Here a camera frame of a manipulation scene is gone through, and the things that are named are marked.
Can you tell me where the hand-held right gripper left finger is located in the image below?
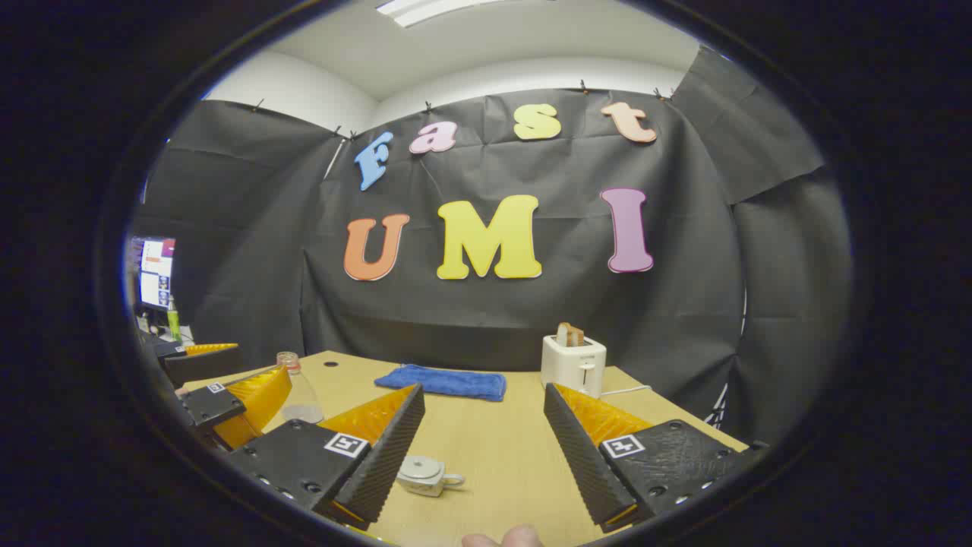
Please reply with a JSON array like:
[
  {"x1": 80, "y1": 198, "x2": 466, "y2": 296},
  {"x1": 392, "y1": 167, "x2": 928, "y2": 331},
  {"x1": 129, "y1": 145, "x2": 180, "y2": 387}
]
[{"x1": 228, "y1": 383, "x2": 427, "y2": 533}]

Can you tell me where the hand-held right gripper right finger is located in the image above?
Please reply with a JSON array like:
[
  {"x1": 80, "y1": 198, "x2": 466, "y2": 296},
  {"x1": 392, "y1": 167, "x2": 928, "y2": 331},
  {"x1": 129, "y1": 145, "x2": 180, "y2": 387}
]
[{"x1": 542, "y1": 382, "x2": 769, "y2": 533}]

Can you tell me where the white porcelain teacup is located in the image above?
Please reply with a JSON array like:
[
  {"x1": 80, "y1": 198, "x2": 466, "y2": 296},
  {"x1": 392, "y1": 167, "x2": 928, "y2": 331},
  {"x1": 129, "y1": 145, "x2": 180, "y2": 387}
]
[{"x1": 395, "y1": 456, "x2": 466, "y2": 498}]

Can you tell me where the clear plastic water bottle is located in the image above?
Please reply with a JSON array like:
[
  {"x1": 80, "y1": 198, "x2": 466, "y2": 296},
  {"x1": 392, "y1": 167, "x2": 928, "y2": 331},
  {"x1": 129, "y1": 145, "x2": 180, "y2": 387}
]
[{"x1": 276, "y1": 351, "x2": 325, "y2": 425}]

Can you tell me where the white toaster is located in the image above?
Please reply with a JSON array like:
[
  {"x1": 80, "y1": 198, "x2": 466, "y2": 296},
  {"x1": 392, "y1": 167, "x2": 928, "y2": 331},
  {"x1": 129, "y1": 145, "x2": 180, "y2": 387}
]
[{"x1": 541, "y1": 334, "x2": 608, "y2": 399}]

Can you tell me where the blue folded towel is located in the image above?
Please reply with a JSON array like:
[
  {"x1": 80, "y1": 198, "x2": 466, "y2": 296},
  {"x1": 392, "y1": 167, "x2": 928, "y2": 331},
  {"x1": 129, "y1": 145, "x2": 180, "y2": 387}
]
[{"x1": 374, "y1": 364, "x2": 507, "y2": 402}]

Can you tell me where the computer monitor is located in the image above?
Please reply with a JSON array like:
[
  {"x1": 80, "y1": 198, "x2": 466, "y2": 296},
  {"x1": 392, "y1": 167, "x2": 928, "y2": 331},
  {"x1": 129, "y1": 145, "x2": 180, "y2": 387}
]
[{"x1": 128, "y1": 236, "x2": 177, "y2": 311}]

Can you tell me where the black backdrop cloth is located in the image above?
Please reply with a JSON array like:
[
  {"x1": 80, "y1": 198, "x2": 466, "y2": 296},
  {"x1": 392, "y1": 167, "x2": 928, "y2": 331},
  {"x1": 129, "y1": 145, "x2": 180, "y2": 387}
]
[{"x1": 133, "y1": 44, "x2": 855, "y2": 451}]

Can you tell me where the ceiling light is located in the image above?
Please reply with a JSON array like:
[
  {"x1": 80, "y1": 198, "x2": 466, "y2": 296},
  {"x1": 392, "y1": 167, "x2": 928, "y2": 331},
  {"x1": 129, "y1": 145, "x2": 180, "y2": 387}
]
[{"x1": 376, "y1": 0, "x2": 503, "y2": 29}]

